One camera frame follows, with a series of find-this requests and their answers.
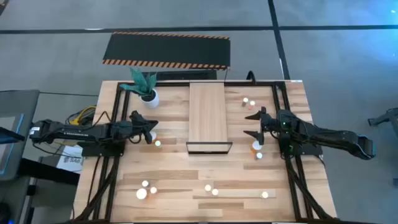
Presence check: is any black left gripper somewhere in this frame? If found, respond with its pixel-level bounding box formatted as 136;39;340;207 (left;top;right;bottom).
123;111;159;146

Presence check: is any grey side desk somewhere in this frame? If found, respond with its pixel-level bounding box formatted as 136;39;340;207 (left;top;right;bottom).
0;89;40;187

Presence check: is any yellow cable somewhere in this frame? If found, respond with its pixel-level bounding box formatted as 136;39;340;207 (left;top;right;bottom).
68;105;97;126

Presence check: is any black hazard-striped floor mat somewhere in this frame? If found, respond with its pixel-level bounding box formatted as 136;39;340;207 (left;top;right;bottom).
101;30;231;71

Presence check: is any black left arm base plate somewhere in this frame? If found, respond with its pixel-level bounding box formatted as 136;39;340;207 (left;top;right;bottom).
77;141;125;158

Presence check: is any black perforated floor strip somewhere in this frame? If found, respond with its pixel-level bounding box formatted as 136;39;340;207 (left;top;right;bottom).
146;70;218;82

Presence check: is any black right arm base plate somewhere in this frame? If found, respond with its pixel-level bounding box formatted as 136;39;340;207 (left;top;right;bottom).
278;141;323;157

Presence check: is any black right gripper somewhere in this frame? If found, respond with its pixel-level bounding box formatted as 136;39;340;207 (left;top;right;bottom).
243;106;282;146

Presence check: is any snake plant in white pot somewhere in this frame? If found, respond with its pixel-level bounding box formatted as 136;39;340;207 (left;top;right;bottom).
119;67;160;110

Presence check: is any black aluminium table frame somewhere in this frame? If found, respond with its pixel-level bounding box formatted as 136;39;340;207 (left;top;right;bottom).
73;80;338;224

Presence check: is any black stand leg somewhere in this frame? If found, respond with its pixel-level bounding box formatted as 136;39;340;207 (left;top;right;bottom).
368;107;398;139

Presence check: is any black floor beam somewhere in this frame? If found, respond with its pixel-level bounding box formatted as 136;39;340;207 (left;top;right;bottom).
17;157;81;187

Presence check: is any white paper sheet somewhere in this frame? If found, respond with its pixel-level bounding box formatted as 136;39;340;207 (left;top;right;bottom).
55;144;85;174

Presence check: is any dark flat device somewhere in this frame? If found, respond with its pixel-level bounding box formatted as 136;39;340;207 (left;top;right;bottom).
0;126;26;146

